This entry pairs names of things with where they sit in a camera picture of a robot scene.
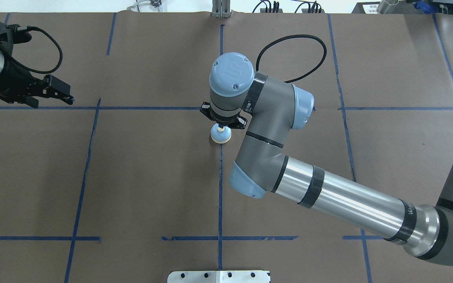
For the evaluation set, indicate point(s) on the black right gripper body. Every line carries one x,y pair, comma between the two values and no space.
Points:
240,122

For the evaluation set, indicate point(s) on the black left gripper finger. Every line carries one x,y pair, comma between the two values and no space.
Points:
31,101
57,89

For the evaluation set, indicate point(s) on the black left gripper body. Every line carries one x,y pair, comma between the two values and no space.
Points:
11,77

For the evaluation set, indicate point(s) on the blue and white bell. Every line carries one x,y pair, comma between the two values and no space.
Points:
220,134

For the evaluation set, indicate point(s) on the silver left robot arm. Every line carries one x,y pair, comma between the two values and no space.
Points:
18,85

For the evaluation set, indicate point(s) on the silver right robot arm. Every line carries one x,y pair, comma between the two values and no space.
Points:
268,109

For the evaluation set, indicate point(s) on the silver metal cup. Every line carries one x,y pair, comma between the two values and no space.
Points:
386,6

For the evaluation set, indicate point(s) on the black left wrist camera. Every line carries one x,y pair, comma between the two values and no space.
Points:
11,35

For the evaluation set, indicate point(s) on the aluminium frame post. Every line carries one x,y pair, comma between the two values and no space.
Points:
221,8

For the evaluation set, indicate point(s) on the white camera mast with base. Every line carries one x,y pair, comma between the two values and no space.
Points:
220,276

